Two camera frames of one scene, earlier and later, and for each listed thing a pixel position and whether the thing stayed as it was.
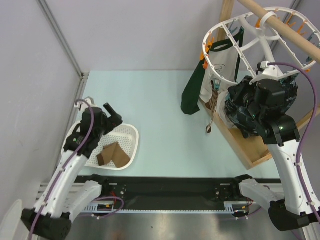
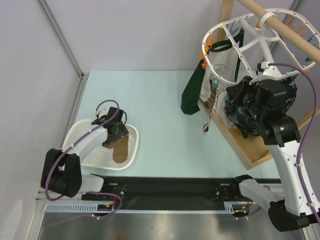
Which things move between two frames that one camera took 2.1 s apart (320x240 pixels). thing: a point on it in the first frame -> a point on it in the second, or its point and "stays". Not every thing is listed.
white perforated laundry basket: (117, 149) stays
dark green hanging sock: (191, 95) stays
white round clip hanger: (249, 48) stays
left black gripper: (112, 122) -> (122, 131)
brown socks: (113, 152) -> (120, 148)
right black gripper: (241, 99) stays
